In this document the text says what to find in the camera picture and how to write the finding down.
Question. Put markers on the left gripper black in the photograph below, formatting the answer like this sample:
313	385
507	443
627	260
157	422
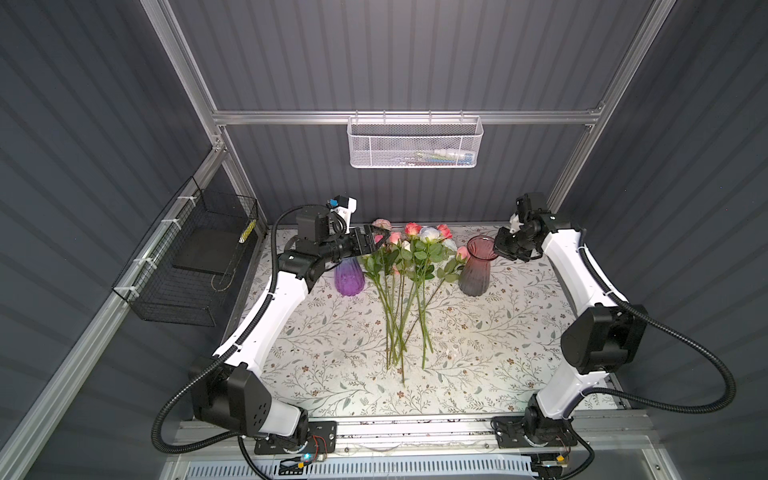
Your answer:
369	246

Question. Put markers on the red pink rose stem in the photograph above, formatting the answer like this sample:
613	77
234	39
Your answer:
435	257

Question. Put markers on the floral patterned table mat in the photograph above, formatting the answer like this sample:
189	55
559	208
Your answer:
491	352

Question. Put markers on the white wire mesh basket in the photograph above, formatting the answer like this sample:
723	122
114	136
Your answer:
380	142

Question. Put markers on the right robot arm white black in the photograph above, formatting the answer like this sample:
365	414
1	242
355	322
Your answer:
601	339

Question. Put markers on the blue purple glass vase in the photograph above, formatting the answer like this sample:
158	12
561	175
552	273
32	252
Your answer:
349	279

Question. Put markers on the light pink rose stem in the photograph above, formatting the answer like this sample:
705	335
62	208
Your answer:
461	257

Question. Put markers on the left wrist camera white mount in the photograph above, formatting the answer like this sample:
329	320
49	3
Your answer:
343	206

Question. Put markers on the black wire basket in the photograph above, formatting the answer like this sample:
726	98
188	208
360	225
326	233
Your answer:
193	266

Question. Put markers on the pink glass vase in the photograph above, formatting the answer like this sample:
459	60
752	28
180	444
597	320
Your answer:
475	277

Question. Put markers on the white spray rose stem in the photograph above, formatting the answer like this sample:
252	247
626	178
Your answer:
411	270

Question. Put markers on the tubes in white basket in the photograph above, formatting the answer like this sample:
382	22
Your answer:
441	157

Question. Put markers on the yellow tube in basket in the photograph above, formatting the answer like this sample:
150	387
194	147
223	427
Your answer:
247	231

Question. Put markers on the small pink spray roses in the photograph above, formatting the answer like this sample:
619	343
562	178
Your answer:
379	269

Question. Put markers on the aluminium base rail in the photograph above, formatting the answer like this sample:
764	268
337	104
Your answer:
449	446

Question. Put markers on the deep pink rose stem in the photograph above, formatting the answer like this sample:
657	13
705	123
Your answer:
407	278

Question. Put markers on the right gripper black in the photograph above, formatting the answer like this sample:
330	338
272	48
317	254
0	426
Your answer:
501	235

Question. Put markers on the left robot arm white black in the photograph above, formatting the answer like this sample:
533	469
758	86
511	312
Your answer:
228	391

